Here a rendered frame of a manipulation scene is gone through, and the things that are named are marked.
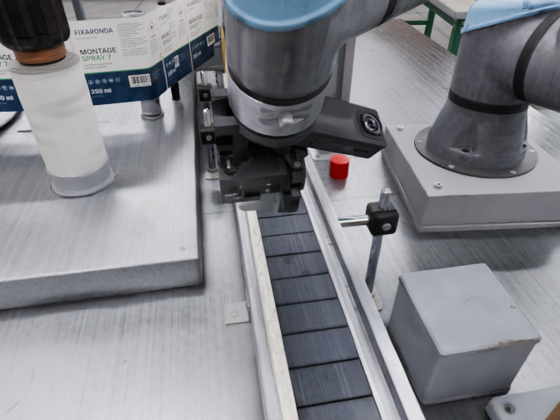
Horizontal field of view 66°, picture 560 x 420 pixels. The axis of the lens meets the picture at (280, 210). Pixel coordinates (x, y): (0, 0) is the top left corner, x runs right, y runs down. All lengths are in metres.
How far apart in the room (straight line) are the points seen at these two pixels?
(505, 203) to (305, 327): 0.36
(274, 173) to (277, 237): 0.18
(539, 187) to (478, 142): 0.11
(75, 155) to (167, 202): 0.14
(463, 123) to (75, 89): 0.54
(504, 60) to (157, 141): 0.55
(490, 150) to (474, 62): 0.13
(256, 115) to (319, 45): 0.08
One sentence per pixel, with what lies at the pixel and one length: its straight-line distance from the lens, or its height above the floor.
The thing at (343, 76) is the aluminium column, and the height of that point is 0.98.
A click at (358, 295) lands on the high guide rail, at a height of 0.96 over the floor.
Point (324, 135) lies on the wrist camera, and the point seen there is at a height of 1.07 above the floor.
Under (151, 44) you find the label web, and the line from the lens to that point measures 0.85.
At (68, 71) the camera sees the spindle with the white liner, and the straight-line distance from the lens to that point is 0.62.
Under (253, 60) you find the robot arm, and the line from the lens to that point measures 0.27.
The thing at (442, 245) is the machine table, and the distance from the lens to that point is 0.66.
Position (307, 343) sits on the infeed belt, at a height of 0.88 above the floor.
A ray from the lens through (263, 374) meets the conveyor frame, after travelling 0.44.
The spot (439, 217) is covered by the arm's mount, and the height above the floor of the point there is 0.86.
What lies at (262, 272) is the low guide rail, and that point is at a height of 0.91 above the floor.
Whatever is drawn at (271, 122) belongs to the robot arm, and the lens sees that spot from 0.32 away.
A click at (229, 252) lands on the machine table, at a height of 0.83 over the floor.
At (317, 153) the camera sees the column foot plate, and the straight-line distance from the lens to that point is 0.83.
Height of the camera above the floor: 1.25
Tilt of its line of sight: 38 degrees down
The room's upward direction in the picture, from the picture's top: straight up
